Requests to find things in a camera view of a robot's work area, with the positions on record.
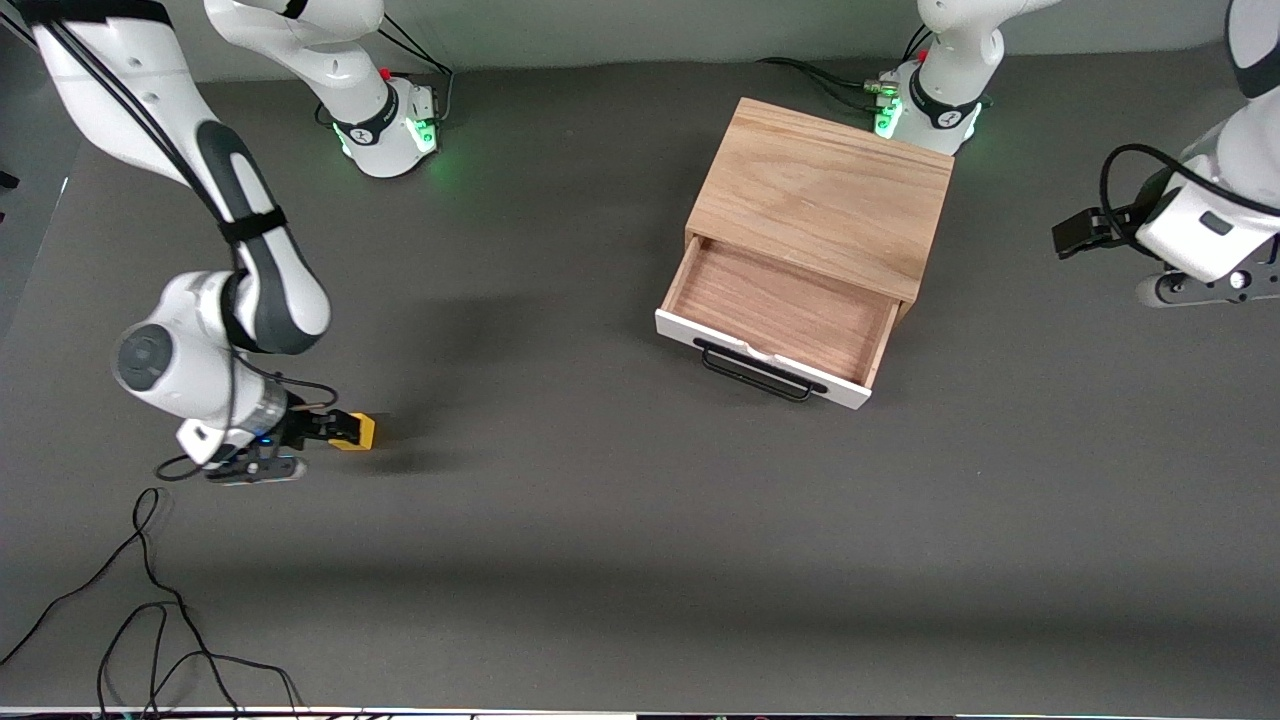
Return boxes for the yellow cube block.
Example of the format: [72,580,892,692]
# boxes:
[330,412,377,452]

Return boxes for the white-front drawer with black handle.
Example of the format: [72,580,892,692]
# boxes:
[655,237,901,411]

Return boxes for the light wooden cabinet box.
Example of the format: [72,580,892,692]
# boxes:
[684,97,954,326]

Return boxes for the dark grey table mat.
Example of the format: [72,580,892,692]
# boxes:
[0,35,1280,713]

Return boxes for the thin black loose cable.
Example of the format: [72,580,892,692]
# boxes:
[0,487,306,719]

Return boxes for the black left arm base cables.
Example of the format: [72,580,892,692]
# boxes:
[760,25,936,116]

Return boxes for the black arm base cables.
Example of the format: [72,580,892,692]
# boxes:
[315,15,456,131]
[760,25,936,116]

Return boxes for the black right arm base cables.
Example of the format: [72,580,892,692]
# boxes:
[315,15,456,131]

